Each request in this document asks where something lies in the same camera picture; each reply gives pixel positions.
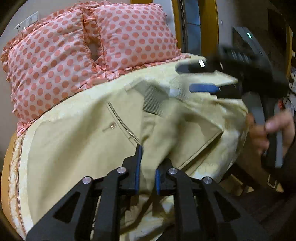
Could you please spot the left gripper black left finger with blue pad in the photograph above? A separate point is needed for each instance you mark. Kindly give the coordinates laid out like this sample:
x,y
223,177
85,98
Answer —
x,y
91,209

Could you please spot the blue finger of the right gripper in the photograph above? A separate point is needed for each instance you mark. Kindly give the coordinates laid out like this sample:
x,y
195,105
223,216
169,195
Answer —
x,y
230,91

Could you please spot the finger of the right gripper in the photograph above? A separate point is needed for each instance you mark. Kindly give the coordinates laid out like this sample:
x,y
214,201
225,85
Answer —
x,y
199,66

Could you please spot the white wall switch plate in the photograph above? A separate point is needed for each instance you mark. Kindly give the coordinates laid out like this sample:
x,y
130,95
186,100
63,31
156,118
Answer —
x,y
27,22

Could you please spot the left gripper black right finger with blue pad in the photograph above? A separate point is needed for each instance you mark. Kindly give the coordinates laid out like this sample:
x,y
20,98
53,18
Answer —
x,y
203,209

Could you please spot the beige khaki pants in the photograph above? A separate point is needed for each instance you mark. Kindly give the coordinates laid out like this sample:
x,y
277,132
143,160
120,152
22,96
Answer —
x,y
91,135

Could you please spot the pink polka dot pillow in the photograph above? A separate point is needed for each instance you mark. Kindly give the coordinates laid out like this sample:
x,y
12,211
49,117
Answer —
x,y
79,47

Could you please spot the person's right hand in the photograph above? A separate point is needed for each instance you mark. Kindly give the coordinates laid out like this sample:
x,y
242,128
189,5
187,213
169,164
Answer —
x,y
282,121

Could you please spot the yellow orange patterned bedsheet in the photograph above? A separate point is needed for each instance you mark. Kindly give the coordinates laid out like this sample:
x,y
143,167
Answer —
x,y
14,196

